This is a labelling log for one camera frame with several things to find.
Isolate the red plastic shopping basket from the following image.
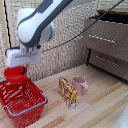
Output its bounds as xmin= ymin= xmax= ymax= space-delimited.
xmin=0 ymin=77 xmax=49 ymax=128

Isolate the patterned snack bag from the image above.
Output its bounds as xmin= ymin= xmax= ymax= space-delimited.
xmin=57 ymin=76 xmax=79 ymax=110

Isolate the brown drawer cabinet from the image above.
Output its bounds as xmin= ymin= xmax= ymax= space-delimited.
xmin=82 ymin=9 xmax=128 ymax=83

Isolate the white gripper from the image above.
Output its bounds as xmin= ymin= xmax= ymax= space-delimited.
xmin=4 ymin=46 xmax=43 ymax=76

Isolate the red bowl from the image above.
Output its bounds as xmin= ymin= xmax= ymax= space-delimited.
xmin=3 ymin=65 xmax=28 ymax=85

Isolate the black cable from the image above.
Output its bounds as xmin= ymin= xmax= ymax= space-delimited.
xmin=41 ymin=0 xmax=125 ymax=54

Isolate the pink mug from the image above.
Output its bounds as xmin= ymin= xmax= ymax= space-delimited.
xmin=71 ymin=76 xmax=90 ymax=97

